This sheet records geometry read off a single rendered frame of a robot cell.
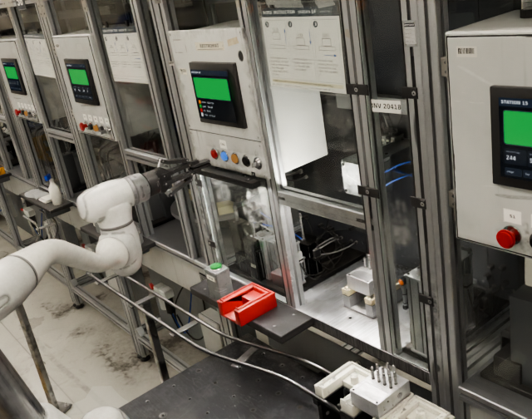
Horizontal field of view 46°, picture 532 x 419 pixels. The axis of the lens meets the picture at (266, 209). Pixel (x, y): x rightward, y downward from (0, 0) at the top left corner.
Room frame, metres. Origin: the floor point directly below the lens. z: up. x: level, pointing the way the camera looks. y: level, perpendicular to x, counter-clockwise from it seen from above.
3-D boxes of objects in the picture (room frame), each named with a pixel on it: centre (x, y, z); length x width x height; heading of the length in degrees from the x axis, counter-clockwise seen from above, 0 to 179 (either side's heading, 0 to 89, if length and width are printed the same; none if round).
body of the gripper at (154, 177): (1.86, 0.32, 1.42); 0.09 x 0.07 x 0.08; 125
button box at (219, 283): (2.01, 0.20, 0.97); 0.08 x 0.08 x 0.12; 35
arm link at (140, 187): (1.82, 0.38, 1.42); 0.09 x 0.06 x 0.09; 35
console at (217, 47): (2.08, 0.00, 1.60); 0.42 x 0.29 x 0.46; 35
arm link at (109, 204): (1.76, 0.46, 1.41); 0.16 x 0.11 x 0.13; 125
